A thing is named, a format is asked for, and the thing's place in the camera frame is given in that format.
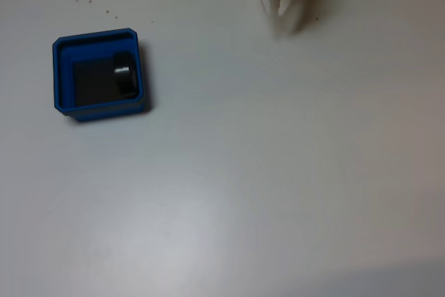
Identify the black tape roll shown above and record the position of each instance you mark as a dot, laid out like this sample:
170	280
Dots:
123	72

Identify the blue square box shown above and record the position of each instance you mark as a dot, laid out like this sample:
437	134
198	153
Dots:
101	111

